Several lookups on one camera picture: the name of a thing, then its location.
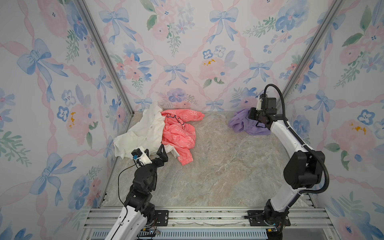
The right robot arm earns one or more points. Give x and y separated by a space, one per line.
302 172

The aluminium rail frame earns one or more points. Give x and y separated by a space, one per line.
218 223

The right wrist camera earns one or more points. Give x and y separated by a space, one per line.
267 104

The white cloth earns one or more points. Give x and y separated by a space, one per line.
147 133

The purple cloth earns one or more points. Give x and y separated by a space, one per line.
241 123

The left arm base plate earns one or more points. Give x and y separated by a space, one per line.
158 218

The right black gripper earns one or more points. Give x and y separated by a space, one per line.
251 113

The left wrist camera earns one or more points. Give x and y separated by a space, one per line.
141 156

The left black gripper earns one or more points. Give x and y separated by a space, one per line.
161 159

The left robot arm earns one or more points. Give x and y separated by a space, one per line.
138 214

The pink patterned cloth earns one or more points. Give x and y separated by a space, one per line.
179 133

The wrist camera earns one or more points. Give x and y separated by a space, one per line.
267 104
141 156

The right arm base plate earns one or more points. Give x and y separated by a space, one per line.
258 218

